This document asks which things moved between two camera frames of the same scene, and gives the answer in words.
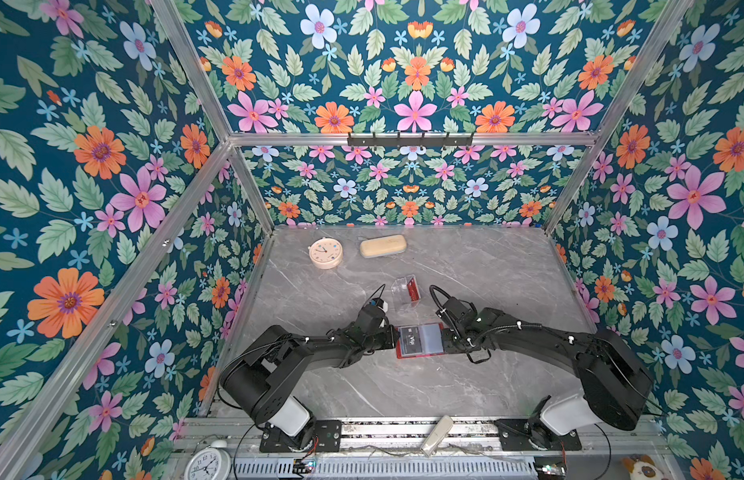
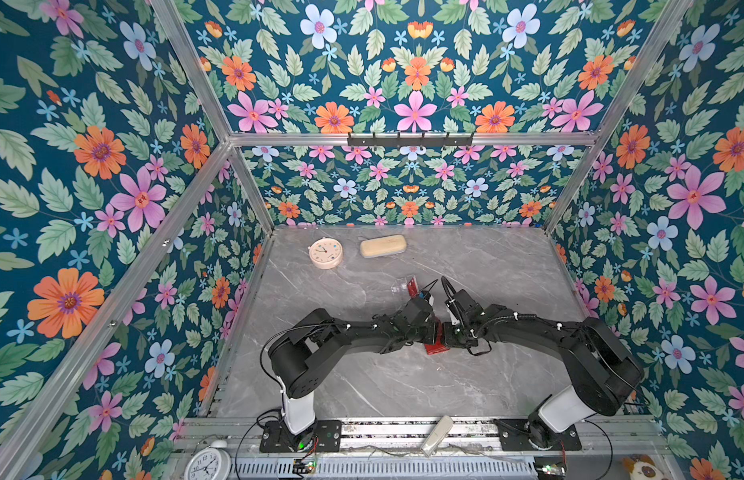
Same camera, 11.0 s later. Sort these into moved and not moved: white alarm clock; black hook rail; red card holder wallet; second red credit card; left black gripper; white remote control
Moved: red card holder wallet; left black gripper
Not moved: white alarm clock; second red credit card; white remote control; black hook rail
